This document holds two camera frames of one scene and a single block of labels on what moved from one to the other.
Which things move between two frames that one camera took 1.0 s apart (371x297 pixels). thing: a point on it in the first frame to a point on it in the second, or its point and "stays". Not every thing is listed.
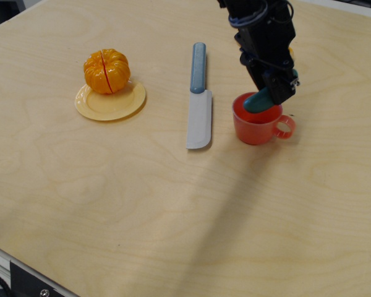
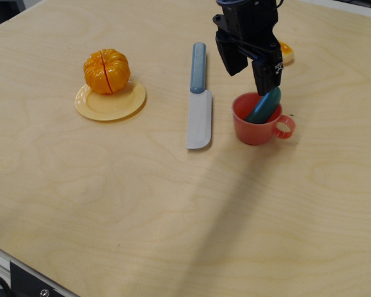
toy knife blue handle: [200, 101] stays
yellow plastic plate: [113, 106] stays
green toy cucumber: [261, 100] to [265, 107]
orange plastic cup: [258, 128] stays
